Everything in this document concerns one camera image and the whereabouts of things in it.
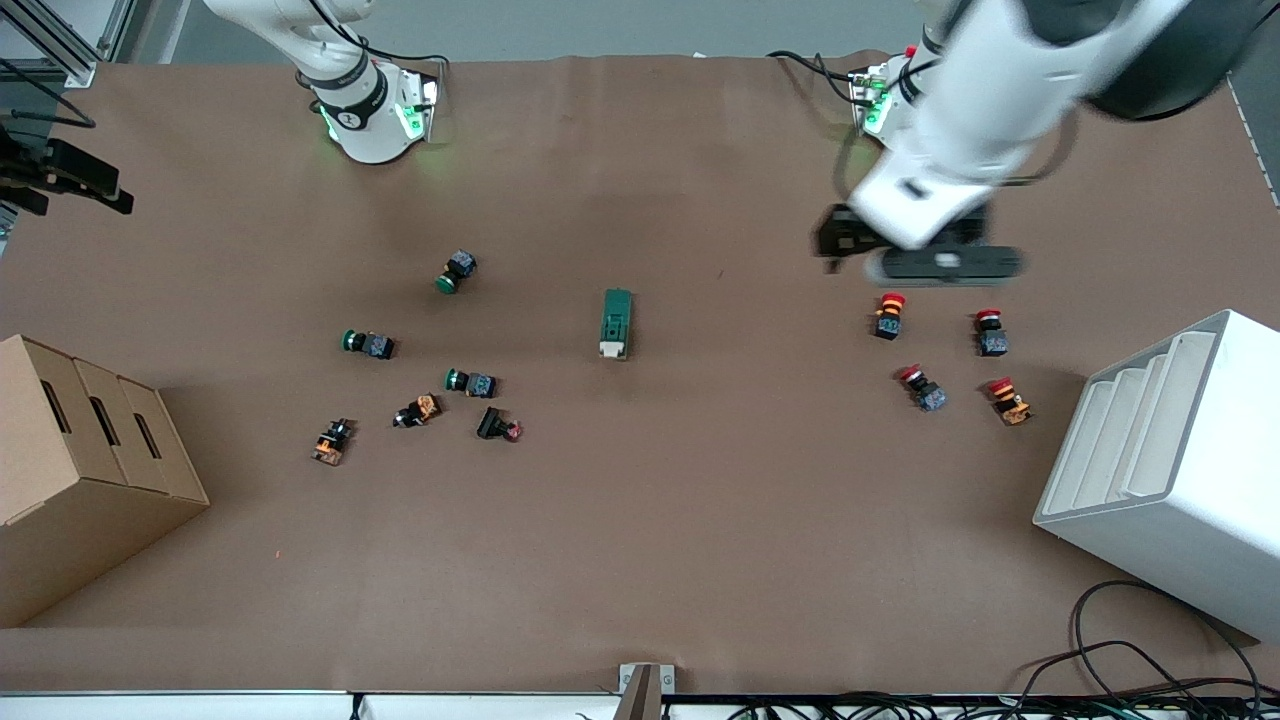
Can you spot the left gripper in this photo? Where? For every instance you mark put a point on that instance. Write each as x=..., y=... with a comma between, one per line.
x=843, y=234

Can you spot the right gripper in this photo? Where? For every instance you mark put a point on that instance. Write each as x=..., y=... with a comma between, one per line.
x=62, y=168

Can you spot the green load switch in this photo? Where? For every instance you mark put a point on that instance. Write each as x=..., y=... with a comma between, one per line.
x=615, y=320

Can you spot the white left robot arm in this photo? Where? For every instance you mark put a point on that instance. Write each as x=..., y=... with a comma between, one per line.
x=1000, y=80

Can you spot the red emergency stop orange base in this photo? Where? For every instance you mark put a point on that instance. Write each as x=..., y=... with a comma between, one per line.
x=1012, y=406
x=889, y=322

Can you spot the red emergency stop grey base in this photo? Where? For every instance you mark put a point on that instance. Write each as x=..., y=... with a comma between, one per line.
x=930, y=396
x=992, y=342

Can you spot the brown cardboard box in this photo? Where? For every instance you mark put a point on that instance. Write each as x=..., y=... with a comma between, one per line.
x=90, y=480

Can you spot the brown paper table cover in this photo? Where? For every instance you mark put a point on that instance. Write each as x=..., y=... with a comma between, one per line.
x=700, y=500

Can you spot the white stepped storage rack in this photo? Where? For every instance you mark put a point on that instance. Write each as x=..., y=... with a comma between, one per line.
x=1180, y=480

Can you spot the aluminium frame profile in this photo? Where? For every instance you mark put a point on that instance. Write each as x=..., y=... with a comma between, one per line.
x=60, y=50

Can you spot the green push button switch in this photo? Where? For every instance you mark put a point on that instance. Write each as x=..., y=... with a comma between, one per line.
x=480, y=385
x=458, y=268
x=375, y=346

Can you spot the black orange selector switch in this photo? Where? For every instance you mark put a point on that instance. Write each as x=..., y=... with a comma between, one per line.
x=425, y=408
x=330, y=445

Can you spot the black switch with red lamp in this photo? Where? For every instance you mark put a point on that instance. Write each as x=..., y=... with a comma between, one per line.
x=492, y=424

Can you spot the grey metal camera bracket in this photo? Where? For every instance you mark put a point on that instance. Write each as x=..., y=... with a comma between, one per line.
x=642, y=690

